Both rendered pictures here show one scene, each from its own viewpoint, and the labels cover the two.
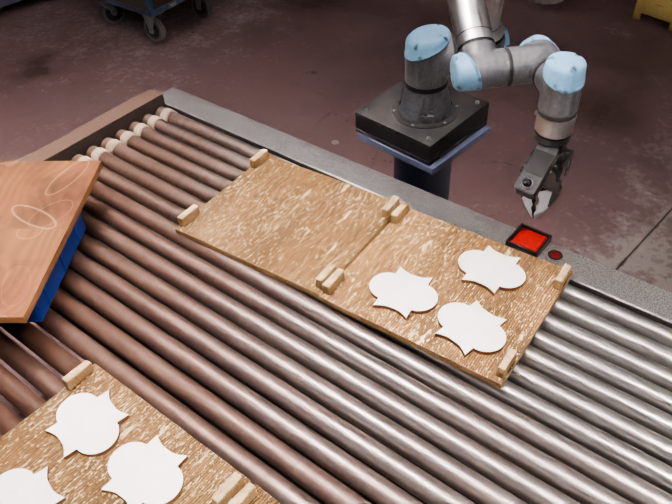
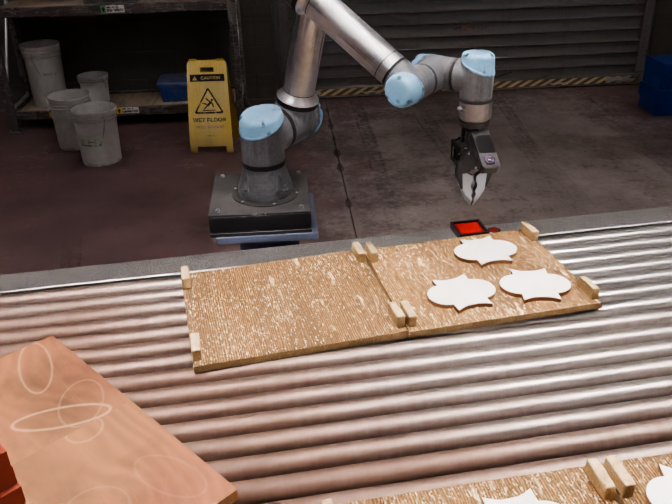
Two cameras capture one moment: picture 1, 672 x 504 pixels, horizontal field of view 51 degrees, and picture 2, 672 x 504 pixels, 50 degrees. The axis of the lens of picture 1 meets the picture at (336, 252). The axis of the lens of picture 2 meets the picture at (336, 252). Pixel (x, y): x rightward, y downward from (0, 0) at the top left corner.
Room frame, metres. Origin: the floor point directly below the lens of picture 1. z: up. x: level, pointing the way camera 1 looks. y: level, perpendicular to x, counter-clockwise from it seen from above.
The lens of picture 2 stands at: (0.37, 1.00, 1.73)
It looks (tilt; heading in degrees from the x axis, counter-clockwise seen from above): 28 degrees down; 311
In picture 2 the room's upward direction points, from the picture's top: 2 degrees counter-clockwise
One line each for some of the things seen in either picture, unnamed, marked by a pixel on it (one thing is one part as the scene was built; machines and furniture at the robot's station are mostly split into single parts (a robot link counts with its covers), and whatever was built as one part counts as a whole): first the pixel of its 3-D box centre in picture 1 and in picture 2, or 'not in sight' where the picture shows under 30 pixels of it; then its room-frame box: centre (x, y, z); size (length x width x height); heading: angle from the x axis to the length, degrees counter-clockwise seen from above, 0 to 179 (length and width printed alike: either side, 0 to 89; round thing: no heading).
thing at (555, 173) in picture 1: (549, 154); (471, 142); (1.17, -0.45, 1.14); 0.09 x 0.08 x 0.12; 141
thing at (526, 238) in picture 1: (528, 241); (469, 230); (1.15, -0.43, 0.92); 0.06 x 0.06 x 0.01; 50
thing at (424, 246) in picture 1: (446, 286); (474, 277); (1.02, -0.23, 0.93); 0.41 x 0.35 x 0.02; 53
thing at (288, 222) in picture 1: (290, 218); (286, 303); (1.27, 0.10, 0.93); 0.41 x 0.35 x 0.02; 54
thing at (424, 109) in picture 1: (425, 94); (264, 175); (1.70, -0.27, 0.99); 0.15 x 0.15 x 0.10
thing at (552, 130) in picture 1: (553, 121); (473, 110); (1.17, -0.44, 1.22); 0.08 x 0.08 x 0.05
